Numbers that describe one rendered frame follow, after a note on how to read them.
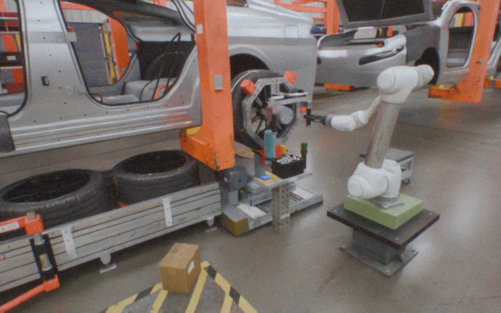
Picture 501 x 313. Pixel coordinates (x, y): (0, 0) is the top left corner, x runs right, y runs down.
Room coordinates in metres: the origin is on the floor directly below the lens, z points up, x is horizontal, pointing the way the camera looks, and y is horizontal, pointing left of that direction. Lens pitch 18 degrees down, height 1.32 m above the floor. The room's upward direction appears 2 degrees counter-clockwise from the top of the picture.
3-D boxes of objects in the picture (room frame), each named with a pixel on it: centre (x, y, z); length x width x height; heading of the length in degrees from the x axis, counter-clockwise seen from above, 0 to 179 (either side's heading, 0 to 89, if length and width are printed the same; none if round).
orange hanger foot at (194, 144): (2.40, 0.42, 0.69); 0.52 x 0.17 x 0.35; 34
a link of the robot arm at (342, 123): (2.04, -0.65, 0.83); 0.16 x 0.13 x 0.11; 34
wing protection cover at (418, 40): (4.54, -2.42, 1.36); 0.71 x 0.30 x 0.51; 124
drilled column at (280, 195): (2.05, -0.21, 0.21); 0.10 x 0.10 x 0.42; 34
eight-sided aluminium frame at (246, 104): (2.42, -0.18, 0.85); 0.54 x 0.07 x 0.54; 124
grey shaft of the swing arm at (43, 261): (1.45, 1.20, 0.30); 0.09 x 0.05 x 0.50; 124
